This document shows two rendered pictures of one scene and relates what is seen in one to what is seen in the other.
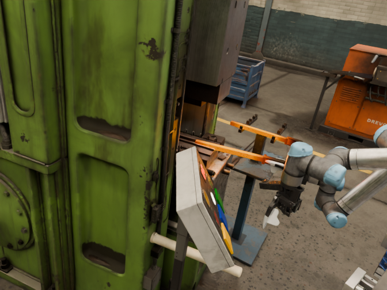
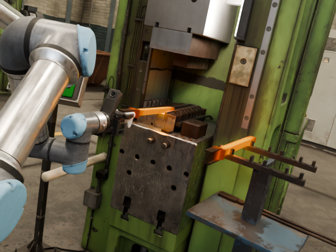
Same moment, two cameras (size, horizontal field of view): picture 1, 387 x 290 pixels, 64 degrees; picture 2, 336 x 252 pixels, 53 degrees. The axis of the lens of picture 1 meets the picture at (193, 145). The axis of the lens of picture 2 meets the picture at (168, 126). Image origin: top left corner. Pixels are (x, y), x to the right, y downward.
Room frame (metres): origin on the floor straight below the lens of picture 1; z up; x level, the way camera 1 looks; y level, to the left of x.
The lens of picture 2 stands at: (1.64, -1.66, 1.30)
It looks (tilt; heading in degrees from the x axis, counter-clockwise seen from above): 13 degrees down; 95
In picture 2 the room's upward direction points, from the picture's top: 11 degrees clockwise
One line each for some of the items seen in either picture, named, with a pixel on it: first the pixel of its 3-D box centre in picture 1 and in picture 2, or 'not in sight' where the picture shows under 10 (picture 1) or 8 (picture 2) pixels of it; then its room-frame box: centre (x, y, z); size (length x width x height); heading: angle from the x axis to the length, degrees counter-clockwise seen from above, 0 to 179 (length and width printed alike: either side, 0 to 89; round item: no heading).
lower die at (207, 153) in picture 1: (176, 145); (174, 113); (1.50, 0.09, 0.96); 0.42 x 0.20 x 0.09; 72
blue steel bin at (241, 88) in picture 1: (224, 75); not in sight; (5.68, -0.38, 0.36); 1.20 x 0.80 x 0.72; 67
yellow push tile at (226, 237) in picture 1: (225, 238); not in sight; (0.79, -0.15, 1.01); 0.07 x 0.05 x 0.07; 7
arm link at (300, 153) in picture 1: (299, 159); not in sight; (0.99, -0.38, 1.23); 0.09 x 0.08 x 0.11; 54
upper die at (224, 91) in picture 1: (183, 80); (188, 44); (1.50, 0.09, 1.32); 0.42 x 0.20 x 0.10; 72
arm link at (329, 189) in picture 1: (330, 181); (80, 126); (1.27, -0.66, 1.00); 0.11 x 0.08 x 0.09; 72
